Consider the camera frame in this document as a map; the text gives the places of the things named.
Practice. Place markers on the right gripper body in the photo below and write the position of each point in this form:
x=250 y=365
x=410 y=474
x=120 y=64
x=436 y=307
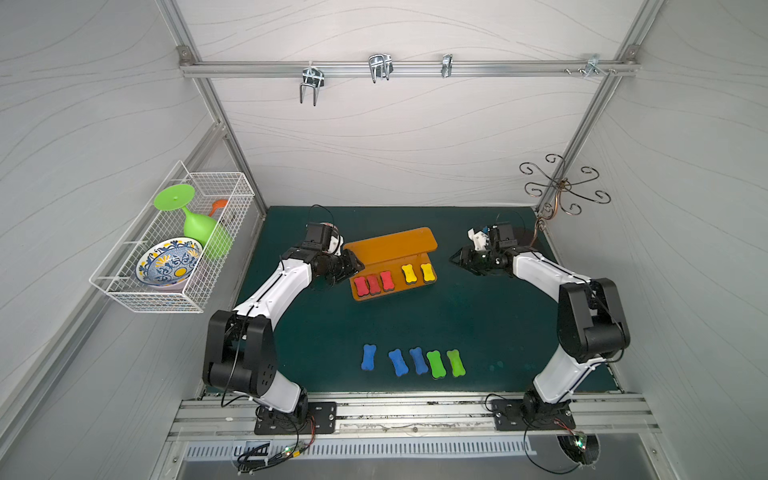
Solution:
x=471 y=259

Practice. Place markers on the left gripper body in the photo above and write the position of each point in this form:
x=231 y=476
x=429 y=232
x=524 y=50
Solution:
x=345 y=264

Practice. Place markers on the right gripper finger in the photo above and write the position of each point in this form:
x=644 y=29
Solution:
x=459 y=262
x=464 y=252

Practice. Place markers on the yellow eraser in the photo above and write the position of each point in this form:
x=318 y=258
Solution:
x=428 y=273
x=409 y=274

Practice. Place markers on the red eraser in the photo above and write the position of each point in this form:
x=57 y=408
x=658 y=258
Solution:
x=387 y=281
x=374 y=284
x=361 y=286

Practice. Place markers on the wooden two-tier shelf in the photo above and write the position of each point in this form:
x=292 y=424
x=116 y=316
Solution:
x=389 y=253

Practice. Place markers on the blue eraser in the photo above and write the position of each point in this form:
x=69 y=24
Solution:
x=420 y=365
x=400 y=366
x=368 y=357

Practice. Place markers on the green eraser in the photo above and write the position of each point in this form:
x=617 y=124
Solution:
x=437 y=368
x=456 y=363

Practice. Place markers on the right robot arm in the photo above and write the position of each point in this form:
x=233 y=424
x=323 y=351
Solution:
x=591 y=326

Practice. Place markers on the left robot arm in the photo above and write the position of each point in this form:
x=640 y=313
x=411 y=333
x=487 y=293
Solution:
x=240 y=352

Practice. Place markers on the green plastic goblet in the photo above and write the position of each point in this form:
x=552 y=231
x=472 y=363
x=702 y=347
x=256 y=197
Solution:
x=215 y=240

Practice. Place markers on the orange utensil in basket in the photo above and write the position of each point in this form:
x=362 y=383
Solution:
x=216 y=206

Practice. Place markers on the blue yellow ceramic bowl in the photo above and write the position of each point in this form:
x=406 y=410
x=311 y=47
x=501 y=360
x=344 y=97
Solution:
x=169 y=263

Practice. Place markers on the small metal hook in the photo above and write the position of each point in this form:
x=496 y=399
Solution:
x=446 y=66

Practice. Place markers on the white vent strip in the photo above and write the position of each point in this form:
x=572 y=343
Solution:
x=369 y=448

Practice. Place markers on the metal double hook left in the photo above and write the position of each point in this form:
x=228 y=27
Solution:
x=312 y=79

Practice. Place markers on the metal hook middle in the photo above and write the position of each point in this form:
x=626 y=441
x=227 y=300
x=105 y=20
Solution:
x=380 y=67

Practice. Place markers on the metal hook right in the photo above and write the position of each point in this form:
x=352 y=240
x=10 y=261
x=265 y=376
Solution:
x=591 y=68

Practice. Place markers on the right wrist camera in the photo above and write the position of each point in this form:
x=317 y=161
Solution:
x=481 y=239

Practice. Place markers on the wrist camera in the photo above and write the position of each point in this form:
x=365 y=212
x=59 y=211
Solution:
x=323 y=237
x=481 y=239

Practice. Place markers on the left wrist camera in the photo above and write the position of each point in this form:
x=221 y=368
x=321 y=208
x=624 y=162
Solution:
x=323 y=237

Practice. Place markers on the copper wire hanger stand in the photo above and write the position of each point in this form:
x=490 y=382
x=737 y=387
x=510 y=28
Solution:
x=559 y=195

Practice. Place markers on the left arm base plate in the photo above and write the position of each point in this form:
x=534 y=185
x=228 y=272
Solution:
x=308 y=418

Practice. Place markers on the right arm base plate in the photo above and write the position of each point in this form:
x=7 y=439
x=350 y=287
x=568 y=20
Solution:
x=518 y=415

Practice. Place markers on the white wire basket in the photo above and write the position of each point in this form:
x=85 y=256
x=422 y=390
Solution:
x=115 y=276

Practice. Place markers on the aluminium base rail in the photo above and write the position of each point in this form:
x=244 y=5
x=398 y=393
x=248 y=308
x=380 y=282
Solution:
x=411 y=414

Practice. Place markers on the aluminium top rail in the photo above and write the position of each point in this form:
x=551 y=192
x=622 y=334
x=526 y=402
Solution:
x=402 y=69

